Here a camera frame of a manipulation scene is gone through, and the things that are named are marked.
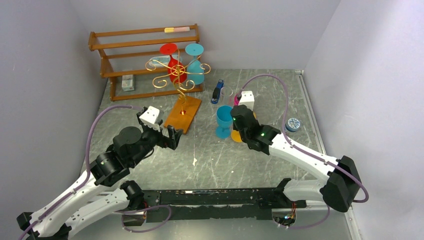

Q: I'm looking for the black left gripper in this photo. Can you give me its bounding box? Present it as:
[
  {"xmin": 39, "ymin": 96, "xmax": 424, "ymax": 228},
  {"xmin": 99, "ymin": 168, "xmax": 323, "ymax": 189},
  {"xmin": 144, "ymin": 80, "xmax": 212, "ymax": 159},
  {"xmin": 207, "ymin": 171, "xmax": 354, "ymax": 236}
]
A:
[{"xmin": 130, "ymin": 113, "xmax": 184, "ymax": 166}]

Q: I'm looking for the blue wine glass front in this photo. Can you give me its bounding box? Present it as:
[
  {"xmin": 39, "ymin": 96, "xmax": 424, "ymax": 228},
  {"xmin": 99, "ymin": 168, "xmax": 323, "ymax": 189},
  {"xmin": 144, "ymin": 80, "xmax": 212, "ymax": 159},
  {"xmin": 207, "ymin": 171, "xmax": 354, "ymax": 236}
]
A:
[{"xmin": 215, "ymin": 105, "xmax": 233, "ymax": 139}]

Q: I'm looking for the blue stapler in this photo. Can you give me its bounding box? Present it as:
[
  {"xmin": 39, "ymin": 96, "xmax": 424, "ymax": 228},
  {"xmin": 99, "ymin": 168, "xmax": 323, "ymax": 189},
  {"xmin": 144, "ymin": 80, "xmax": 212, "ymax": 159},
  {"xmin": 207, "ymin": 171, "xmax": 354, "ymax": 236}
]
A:
[{"xmin": 210, "ymin": 79, "xmax": 224, "ymax": 104}]

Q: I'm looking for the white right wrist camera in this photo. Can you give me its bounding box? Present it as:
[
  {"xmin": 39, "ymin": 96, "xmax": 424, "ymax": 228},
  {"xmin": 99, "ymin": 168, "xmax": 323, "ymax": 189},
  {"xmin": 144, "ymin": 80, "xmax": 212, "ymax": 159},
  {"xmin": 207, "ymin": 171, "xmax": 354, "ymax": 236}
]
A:
[{"xmin": 238, "ymin": 90, "xmax": 255, "ymax": 111}]

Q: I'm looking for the red wine glass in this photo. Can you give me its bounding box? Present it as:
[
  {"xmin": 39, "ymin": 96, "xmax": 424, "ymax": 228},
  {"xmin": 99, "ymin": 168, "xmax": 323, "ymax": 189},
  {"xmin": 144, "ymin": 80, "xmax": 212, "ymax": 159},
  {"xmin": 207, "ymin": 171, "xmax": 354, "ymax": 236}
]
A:
[{"xmin": 159, "ymin": 43, "xmax": 187, "ymax": 84}]

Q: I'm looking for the clear wine glass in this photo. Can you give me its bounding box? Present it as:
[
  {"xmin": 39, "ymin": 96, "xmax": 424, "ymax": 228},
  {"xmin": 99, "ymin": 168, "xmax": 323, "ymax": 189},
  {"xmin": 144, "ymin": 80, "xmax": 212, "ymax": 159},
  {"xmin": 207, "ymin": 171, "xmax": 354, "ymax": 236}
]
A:
[{"xmin": 220, "ymin": 86, "xmax": 234, "ymax": 105}]

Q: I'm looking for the blue wine glass rear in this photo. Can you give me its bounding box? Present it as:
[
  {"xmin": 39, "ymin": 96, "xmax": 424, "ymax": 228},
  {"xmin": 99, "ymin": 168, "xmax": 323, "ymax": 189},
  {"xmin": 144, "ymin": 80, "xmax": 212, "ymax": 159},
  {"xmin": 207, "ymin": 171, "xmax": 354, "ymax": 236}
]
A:
[{"xmin": 185, "ymin": 43, "xmax": 205, "ymax": 85}]

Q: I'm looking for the wooden shelf rack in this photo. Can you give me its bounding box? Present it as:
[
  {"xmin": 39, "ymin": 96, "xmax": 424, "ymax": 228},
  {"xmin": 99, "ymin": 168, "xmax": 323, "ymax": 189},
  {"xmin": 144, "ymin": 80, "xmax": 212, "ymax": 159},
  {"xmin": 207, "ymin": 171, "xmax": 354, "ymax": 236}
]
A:
[{"xmin": 88, "ymin": 24, "xmax": 211, "ymax": 102}]

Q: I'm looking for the yellow pink eraser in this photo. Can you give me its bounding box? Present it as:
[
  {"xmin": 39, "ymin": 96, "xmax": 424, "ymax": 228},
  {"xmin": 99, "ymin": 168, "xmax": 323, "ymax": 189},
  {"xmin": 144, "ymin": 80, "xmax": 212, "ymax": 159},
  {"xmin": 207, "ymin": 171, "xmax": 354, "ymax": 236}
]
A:
[{"xmin": 164, "ymin": 26, "xmax": 191, "ymax": 34}]

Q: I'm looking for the small printed box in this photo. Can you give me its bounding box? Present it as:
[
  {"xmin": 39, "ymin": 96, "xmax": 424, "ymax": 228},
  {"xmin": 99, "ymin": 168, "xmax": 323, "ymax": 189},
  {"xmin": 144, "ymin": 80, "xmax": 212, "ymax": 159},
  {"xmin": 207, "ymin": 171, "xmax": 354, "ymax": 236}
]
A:
[{"xmin": 121, "ymin": 74, "xmax": 135, "ymax": 92}]

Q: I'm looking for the gold wire glass rack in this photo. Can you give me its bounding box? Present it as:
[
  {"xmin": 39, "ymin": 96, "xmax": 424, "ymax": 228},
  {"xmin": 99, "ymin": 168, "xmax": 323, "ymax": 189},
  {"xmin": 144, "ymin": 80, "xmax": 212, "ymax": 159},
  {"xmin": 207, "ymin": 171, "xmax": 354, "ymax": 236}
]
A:
[{"xmin": 145, "ymin": 62, "xmax": 202, "ymax": 134}]

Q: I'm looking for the pink wine glass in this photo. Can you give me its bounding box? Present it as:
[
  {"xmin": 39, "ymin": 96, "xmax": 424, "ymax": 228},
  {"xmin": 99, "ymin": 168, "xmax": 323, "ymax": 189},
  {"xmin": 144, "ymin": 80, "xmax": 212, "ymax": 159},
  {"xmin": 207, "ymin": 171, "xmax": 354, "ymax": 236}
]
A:
[{"xmin": 233, "ymin": 94, "xmax": 241, "ymax": 106}]

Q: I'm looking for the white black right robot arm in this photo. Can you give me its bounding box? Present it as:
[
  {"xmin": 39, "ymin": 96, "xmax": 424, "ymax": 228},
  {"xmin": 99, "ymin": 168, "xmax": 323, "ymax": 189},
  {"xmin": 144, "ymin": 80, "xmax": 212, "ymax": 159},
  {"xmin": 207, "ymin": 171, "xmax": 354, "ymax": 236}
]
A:
[{"xmin": 230, "ymin": 105, "xmax": 363, "ymax": 213}]

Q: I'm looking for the blue wine glass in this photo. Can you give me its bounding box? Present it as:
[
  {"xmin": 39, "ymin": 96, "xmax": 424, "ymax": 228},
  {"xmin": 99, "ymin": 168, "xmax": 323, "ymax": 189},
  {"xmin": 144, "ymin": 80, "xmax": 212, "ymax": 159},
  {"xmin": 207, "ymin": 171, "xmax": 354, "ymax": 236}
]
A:
[
  {"xmin": 185, "ymin": 43, "xmax": 205, "ymax": 85},
  {"xmin": 215, "ymin": 105, "xmax": 233, "ymax": 139}
]

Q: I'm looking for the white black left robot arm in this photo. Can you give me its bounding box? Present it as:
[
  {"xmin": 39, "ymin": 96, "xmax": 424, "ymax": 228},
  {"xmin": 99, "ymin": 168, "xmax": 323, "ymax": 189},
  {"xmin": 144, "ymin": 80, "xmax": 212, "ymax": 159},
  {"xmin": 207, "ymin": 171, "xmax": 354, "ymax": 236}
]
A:
[{"xmin": 16, "ymin": 110, "xmax": 183, "ymax": 240}]

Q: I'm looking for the toothbrush package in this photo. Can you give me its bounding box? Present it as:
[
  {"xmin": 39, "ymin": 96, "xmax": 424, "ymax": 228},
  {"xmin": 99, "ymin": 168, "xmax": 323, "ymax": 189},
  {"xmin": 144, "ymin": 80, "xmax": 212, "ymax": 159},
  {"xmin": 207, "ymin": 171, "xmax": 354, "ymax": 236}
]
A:
[{"xmin": 147, "ymin": 55, "xmax": 174, "ymax": 68}]

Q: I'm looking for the yellow wine glass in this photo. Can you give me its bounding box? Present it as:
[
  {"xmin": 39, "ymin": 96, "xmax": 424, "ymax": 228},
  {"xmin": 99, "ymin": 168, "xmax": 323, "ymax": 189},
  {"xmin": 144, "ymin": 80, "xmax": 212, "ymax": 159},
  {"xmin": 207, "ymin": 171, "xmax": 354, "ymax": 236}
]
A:
[{"xmin": 230, "ymin": 110, "xmax": 257, "ymax": 143}]

